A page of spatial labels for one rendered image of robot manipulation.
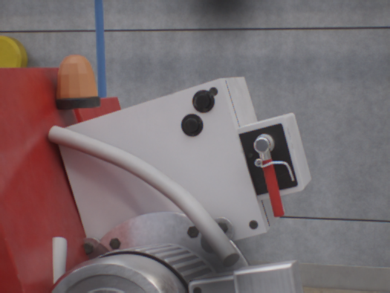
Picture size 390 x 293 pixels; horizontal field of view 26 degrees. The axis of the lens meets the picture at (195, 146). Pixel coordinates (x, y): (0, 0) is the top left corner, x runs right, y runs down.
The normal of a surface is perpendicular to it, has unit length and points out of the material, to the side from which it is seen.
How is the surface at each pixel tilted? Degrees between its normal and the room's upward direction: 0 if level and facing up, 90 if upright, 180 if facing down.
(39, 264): 70
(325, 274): 90
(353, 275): 90
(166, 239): 81
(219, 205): 90
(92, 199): 90
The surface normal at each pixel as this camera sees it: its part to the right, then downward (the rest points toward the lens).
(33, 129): 0.91, -0.32
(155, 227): -0.22, -0.07
